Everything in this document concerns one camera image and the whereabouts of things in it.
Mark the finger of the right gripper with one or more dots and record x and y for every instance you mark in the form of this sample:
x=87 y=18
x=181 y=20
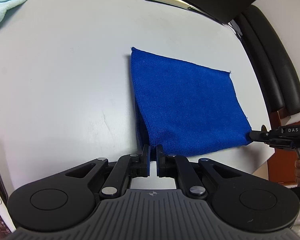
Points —
x=262 y=136

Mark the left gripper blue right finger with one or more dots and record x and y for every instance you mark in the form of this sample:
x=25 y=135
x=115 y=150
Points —
x=181 y=170

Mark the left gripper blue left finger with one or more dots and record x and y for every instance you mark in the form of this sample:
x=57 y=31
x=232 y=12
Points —
x=125 y=169

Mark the blue microfiber towel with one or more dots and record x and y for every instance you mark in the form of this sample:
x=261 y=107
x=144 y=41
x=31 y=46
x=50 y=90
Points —
x=186 y=108

